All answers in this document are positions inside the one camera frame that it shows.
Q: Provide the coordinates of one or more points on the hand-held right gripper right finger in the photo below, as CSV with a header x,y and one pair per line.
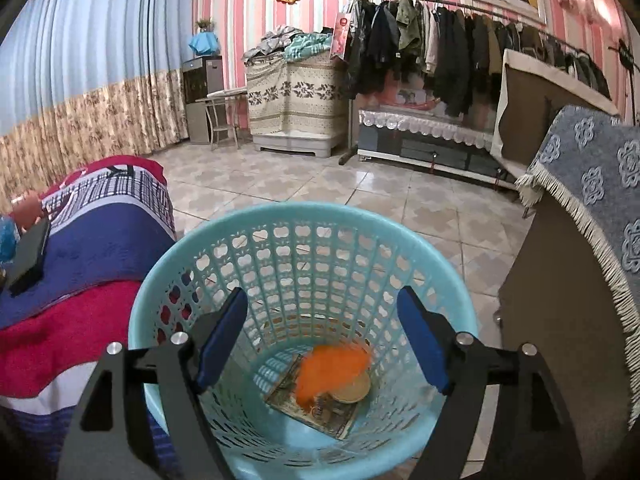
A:
x,y
422,345

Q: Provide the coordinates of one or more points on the blue patterned fringed cloth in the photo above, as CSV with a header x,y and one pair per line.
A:
x,y
590,170

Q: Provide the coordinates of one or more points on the round tan disc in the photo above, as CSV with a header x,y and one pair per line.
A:
x,y
356,391

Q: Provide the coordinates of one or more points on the blue cloth cover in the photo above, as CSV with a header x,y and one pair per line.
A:
x,y
204,42

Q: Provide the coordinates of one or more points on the grey water dispenser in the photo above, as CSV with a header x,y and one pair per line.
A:
x,y
200,90

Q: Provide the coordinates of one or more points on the small potted plant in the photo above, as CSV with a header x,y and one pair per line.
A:
x,y
204,24

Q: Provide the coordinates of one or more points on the blue floral curtain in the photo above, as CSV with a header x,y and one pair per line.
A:
x,y
90,60

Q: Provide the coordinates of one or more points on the white lace cloth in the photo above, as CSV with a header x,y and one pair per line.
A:
x,y
400,120

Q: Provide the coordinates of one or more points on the brown board white frame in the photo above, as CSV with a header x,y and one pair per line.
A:
x,y
530,110

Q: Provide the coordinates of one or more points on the beige patterned cloth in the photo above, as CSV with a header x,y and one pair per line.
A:
x,y
295,90

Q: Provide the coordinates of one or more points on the black glass TV stand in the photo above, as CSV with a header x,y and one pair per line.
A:
x,y
425,149

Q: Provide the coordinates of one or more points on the striped blanket covered table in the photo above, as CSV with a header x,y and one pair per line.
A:
x,y
100,240

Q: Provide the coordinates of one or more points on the black wallet case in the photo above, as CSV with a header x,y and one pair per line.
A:
x,y
30,260

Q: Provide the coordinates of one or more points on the black wall hook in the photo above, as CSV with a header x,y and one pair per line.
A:
x,y
624,52

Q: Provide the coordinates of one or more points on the blue crinkled wrapper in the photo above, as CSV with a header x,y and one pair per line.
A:
x,y
6,240

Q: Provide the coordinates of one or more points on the turquoise plastic basket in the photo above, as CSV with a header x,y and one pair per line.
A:
x,y
300,260

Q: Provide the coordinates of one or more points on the row of hanging clothes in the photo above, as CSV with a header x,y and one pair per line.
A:
x,y
450,50

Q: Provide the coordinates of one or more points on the pile of folded clothes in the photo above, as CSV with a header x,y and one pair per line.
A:
x,y
300,45

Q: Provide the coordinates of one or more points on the pink cup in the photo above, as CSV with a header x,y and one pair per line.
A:
x,y
27,207

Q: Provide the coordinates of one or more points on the printed paper packet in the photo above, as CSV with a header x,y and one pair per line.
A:
x,y
330,417

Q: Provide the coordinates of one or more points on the metal clothes rack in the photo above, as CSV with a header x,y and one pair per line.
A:
x,y
348,130

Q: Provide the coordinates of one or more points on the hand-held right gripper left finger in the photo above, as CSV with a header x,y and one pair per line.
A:
x,y
220,340

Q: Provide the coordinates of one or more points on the pink hanging bag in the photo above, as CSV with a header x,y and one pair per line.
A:
x,y
341,35

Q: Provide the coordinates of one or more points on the brown wooden cabinet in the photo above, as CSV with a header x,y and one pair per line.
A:
x,y
550,310

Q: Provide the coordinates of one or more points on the pink curtain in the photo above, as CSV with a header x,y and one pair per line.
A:
x,y
595,0

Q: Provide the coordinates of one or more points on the metal chair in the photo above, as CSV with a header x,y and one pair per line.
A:
x,y
220,132

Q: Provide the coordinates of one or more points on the small metal table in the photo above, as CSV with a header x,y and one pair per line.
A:
x,y
222,94

